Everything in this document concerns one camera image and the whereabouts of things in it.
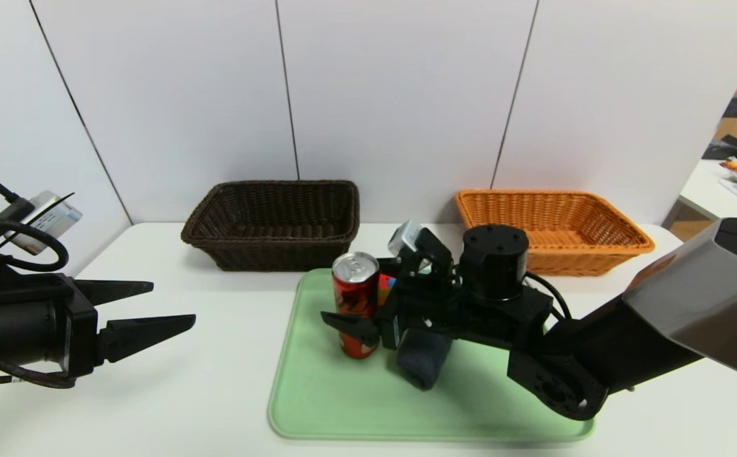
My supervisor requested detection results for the red soda can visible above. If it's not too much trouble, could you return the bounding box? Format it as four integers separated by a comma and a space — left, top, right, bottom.
332, 251, 380, 360

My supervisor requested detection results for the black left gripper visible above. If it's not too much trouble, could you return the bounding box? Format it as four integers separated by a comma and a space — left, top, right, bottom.
0, 274, 196, 385

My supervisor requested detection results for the dark brown wicker basket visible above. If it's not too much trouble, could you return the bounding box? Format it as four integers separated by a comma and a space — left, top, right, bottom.
181, 180, 361, 273

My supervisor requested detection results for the dark grey towel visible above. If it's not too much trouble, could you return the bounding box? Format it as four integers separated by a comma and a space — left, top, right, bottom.
395, 329, 455, 390

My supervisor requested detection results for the white round-edged side table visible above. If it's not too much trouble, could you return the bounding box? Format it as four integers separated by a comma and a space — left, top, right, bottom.
679, 160, 737, 222

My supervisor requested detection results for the light green plastic tray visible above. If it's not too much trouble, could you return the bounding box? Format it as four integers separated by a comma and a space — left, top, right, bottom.
267, 268, 595, 440

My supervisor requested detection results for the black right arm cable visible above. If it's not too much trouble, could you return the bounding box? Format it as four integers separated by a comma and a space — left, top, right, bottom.
524, 272, 573, 321

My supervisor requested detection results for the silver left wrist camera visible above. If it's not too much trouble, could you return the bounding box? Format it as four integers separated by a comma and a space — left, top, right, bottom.
1, 190, 83, 256

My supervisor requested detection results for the colourful puzzle cube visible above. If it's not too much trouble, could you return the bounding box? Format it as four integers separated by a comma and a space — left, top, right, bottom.
378, 273, 398, 307

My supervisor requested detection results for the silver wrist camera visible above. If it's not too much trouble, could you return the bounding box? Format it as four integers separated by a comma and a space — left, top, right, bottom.
387, 220, 425, 258
1, 190, 83, 256

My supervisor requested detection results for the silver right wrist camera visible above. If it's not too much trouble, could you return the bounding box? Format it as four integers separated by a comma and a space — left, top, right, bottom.
387, 220, 425, 258

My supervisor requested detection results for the orange wicker basket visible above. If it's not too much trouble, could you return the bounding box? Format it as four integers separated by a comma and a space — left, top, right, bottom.
455, 190, 656, 277

